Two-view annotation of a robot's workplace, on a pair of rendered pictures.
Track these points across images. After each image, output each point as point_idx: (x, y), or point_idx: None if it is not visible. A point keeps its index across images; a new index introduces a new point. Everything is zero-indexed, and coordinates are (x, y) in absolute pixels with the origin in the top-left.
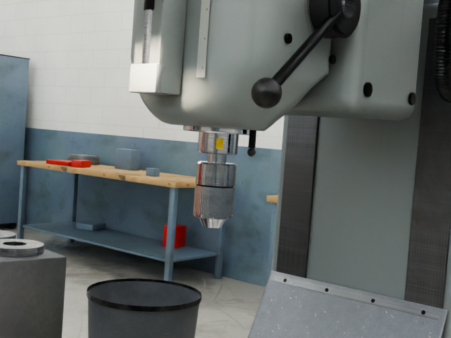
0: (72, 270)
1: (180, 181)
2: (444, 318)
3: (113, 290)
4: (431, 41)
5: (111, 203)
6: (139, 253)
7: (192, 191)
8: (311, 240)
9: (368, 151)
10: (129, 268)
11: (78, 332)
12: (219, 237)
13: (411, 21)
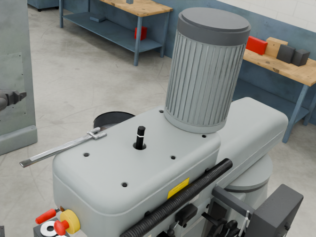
0: (88, 49)
1: (143, 11)
2: None
3: (105, 117)
4: (213, 209)
5: (108, 4)
6: (122, 45)
7: None
8: None
9: None
10: (117, 47)
11: (91, 101)
12: (163, 36)
13: (198, 228)
